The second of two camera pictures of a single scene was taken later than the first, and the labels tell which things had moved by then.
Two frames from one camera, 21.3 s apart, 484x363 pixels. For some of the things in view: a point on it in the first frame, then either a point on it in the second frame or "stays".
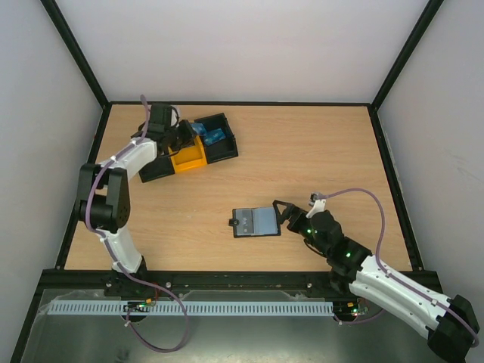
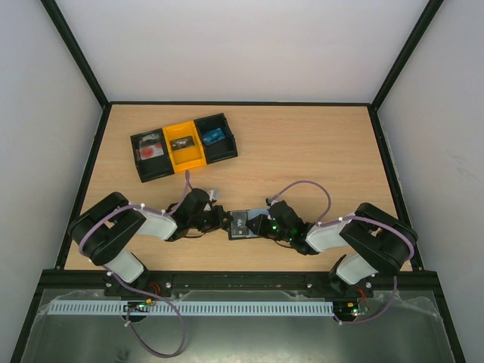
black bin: x=224 y=149 stays
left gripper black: x=190 y=135 to x=218 y=221
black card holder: x=255 y=222 stays
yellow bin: x=190 y=157 stays
